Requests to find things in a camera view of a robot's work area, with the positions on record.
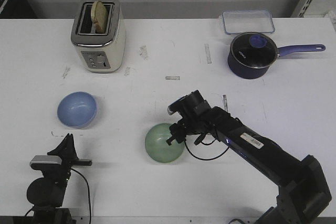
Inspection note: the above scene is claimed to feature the clear plastic food container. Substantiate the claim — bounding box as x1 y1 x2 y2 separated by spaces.
222 10 275 35

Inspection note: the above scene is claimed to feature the cream two-slot toaster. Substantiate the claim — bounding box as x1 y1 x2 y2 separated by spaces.
71 0 126 73

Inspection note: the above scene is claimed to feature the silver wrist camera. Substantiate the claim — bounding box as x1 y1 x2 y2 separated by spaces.
167 96 186 115
29 155 62 171

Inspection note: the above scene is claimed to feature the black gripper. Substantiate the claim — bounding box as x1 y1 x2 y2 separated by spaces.
42 133 92 182
166 90 221 146

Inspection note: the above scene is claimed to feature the green bowl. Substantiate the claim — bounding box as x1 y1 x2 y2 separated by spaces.
144 123 184 163

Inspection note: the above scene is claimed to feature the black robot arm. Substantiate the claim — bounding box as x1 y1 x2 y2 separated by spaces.
26 133 92 223
166 90 332 223

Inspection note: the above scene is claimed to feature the toast bread slice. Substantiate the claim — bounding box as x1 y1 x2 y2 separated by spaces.
90 1 108 34

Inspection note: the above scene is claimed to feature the dark blue saucepan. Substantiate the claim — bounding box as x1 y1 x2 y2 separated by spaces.
227 32 325 79

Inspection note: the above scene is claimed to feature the blue bowl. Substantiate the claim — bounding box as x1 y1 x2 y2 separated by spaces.
57 91 98 129

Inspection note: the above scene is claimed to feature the glass lid with blue knob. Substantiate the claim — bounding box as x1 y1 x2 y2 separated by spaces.
230 32 278 69

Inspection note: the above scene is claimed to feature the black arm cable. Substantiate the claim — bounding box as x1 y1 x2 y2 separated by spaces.
183 132 231 161
70 167 92 224

